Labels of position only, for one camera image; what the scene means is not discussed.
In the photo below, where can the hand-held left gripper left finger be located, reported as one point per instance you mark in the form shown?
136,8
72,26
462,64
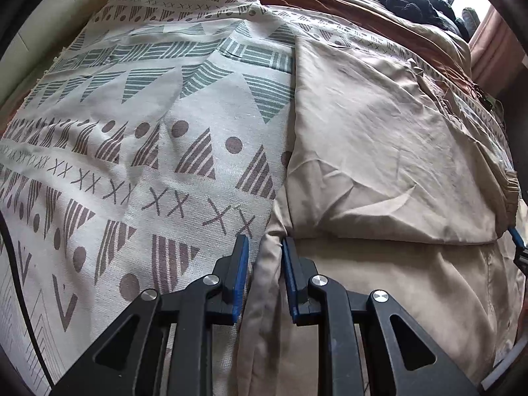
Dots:
243,264

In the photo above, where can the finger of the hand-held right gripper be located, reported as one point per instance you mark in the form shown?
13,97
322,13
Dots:
515,237

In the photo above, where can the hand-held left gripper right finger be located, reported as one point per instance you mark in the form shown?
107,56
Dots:
288,272

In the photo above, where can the beige pants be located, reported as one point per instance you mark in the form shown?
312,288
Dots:
371,152

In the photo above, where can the black clothes pile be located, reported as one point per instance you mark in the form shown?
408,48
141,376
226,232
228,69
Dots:
412,6

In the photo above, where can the pink curtain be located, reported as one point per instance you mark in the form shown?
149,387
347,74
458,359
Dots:
495,49

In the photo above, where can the patterned white blanket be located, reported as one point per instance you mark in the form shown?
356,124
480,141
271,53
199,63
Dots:
123,111

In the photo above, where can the grey cloth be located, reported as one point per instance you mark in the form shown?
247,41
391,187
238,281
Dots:
470,20

